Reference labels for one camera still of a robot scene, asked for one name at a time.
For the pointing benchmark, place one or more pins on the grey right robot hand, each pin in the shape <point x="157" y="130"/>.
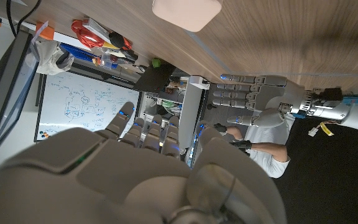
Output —
<point x="120" y="180"/>

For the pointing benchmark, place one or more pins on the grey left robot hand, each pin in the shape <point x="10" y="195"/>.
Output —
<point x="272" y="93"/>

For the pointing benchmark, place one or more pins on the pink square jewelry box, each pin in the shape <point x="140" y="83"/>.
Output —
<point x="186" y="12"/>

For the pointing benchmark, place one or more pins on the small green ball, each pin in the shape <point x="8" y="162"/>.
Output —
<point x="156" y="63"/>

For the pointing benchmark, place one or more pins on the person in black trousers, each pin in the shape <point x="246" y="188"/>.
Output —
<point x="266" y="155"/>

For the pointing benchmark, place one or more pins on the white power strip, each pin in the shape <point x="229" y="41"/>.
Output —
<point x="199" y="82"/>

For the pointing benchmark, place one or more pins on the white shelf unit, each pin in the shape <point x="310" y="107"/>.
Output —
<point x="191" y="118"/>

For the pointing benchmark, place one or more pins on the whiteboard with writing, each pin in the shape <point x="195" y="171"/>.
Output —
<point x="73" y="105"/>

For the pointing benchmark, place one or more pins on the black laptop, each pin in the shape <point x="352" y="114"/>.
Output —
<point x="154" y="77"/>

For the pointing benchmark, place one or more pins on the blue plastic bin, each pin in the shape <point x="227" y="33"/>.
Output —
<point x="79" y="53"/>

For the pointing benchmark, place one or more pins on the computer monitor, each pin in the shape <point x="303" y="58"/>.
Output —
<point x="8" y="99"/>

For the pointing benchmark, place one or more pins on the white jacket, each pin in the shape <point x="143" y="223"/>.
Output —
<point x="53" y="57"/>

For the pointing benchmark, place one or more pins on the black and orange tool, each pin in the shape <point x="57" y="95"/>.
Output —
<point x="117" y="39"/>

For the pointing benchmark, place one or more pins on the red plastic bag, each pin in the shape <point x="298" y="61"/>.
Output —
<point x="85" y="36"/>

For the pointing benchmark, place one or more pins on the small white carton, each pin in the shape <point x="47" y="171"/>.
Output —
<point x="96" y="27"/>

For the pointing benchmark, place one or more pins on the orange cube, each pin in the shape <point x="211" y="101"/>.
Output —
<point x="46" y="31"/>

